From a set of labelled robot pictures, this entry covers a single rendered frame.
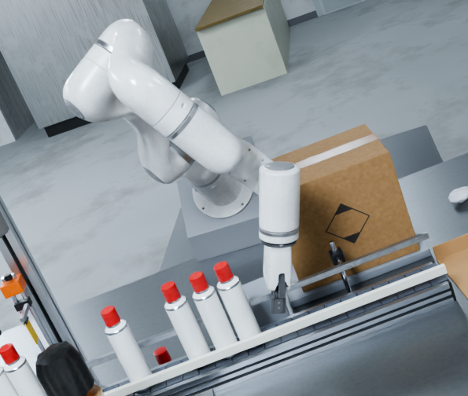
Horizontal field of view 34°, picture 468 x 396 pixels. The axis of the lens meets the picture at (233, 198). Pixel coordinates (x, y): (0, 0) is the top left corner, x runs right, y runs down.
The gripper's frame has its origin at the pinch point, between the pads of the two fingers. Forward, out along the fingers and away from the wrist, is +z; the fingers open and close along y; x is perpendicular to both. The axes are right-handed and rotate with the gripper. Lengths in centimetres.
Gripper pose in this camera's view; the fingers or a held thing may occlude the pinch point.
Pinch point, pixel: (278, 303)
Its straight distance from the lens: 170.2
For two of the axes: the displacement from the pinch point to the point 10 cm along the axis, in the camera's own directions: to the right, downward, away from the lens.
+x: 10.0, -0.4, 0.9
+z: 0.1, 9.4, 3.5
